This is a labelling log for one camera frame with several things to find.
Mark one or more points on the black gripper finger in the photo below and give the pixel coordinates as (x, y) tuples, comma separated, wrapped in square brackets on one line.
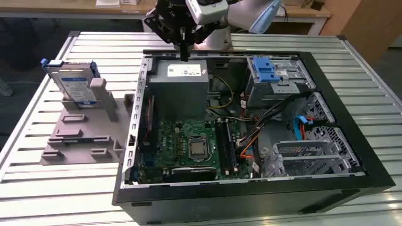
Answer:
[(181, 47), (186, 47)]

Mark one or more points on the hard disk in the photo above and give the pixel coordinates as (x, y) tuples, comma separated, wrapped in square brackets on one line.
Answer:
[(76, 87)]

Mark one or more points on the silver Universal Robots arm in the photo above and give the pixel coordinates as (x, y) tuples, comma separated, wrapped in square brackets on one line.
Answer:
[(237, 14)]

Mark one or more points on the silver disk bay cage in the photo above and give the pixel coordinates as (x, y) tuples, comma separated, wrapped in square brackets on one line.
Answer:
[(300, 157)]

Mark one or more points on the small white box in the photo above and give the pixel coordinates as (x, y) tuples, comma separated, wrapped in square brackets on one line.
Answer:
[(129, 2)]

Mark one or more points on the white paper box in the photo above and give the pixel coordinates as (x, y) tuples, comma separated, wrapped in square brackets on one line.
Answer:
[(106, 2)]

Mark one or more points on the grey power supply unit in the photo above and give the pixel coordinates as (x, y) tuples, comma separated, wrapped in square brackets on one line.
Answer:
[(174, 99)]

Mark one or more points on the blue plastic drive latch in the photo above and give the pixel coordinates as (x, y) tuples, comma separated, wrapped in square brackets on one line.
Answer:
[(263, 68)]

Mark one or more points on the silver optical drive cage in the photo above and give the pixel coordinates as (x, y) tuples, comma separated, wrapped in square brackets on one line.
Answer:
[(281, 90)]

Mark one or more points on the green motherboard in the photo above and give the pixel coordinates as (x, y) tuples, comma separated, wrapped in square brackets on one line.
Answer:
[(174, 131)]

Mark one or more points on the silver CPU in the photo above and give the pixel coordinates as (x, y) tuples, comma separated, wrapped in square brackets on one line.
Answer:
[(197, 148)]

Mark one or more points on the small black box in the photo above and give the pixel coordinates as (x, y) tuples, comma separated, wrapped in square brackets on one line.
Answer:
[(316, 5)]

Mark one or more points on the grey parts rack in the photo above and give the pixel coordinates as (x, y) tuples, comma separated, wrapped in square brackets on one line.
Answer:
[(84, 131)]

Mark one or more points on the black office chair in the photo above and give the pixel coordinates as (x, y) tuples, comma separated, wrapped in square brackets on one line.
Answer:
[(24, 42)]

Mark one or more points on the RAM stick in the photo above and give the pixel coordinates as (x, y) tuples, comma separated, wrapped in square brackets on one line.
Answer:
[(77, 140)]

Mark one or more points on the black graphics card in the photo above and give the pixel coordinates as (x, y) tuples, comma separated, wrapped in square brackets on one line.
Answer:
[(192, 171)]

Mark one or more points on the grey metal leg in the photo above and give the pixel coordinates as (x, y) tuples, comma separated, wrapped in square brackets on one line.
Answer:
[(5, 88)]

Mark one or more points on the brown wooden cabinet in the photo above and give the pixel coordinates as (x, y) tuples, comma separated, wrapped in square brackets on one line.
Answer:
[(369, 23)]

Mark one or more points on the black open PC case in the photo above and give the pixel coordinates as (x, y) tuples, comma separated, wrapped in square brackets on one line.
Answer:
[(219, 202)]

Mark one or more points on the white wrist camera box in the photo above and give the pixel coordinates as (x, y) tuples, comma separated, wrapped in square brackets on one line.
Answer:
[(207, 11)]

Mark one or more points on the wooden desk white frame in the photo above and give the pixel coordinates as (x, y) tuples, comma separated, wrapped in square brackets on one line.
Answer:
[(77, 9)]

